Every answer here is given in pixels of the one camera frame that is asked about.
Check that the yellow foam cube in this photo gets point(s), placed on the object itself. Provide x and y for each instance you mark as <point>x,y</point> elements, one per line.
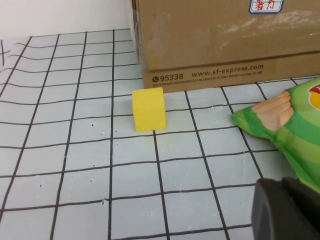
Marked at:
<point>149,110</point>

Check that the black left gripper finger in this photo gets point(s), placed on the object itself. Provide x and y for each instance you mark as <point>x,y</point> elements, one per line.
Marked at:
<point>282,212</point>

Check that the cardboard box marked F2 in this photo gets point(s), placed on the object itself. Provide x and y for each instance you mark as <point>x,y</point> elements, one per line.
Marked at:
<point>212,37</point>

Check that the green chip bag with chips picture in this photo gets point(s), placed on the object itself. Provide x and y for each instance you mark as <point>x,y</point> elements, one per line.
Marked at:
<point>292,130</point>

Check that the white label sticker red writing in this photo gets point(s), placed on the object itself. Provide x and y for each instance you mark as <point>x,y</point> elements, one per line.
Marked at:
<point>266,6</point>

